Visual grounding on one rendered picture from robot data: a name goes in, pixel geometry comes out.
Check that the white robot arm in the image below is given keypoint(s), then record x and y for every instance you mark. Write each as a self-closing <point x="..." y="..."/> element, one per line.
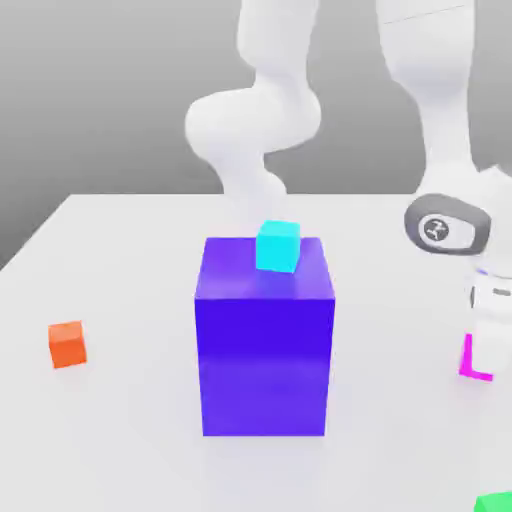
<point x="256" y="120"/>

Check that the small magenta cube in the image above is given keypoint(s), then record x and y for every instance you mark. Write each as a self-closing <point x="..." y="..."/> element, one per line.
<point x="466" y="360"/>

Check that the small green cube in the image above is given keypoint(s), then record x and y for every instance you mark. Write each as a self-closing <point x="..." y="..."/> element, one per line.
<point x="496" y="504"/>

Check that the large purple box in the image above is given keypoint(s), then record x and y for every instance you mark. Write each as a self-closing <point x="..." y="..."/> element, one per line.
<point x="264" y="360"/>

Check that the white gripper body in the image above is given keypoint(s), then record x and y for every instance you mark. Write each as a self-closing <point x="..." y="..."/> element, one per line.
<point x="490" y="304"/>

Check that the small orange cube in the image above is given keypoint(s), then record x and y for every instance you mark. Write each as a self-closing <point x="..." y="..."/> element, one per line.
<point x="67" y="346"/>

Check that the small cyan cube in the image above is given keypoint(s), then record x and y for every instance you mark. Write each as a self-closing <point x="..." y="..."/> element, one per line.
<point x="277" y="248"/>

